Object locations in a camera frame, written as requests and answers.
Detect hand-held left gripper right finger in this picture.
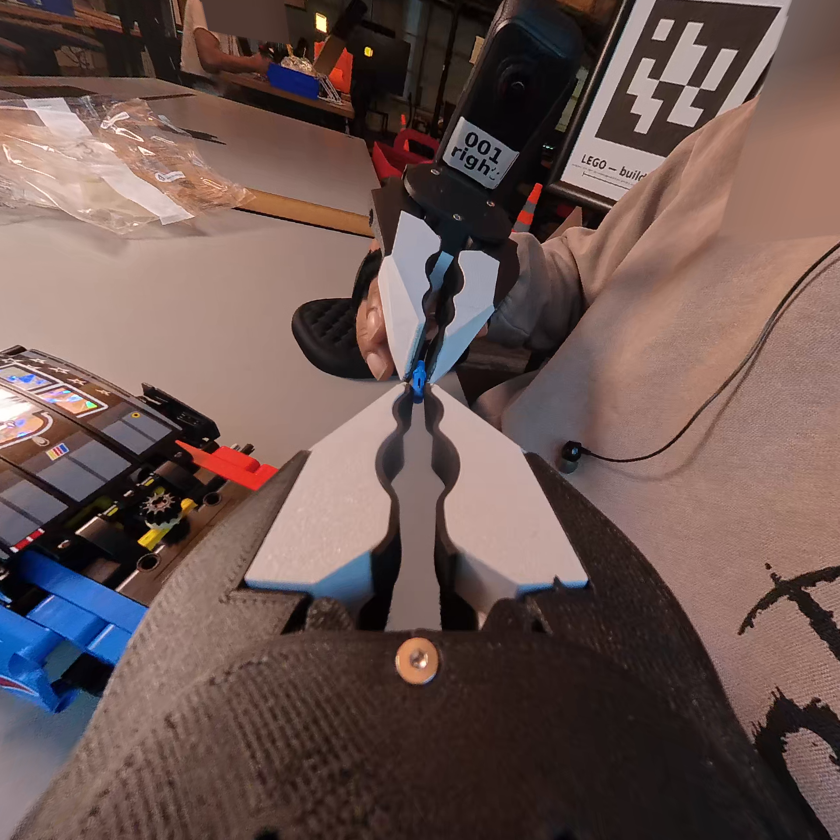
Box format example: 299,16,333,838
424,386,590,632

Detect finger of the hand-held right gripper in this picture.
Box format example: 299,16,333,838
427,249,501,385
377,211,441,383

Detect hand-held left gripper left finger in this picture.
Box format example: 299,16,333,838
244,385,411,632

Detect lego car model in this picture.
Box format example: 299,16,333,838
0,344,280,713

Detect person's right forearm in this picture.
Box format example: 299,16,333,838
486,95,788,358

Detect person's right hand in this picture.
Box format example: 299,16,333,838
354,282,403,383

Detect black padded armrest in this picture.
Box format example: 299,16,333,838
292,298,395,380

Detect orange grey traffic cone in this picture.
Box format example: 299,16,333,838
512,182,544,234

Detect red plastic object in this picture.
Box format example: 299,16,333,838
371,128,439,185

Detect small blue tray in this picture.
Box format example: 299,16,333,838
266,62,322,99

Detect black white marker sign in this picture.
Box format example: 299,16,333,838
548,0,791,211

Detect clear plastic bags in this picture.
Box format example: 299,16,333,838
0,95,257,236

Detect black earphone with cable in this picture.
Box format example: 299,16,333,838
558,239,840,475

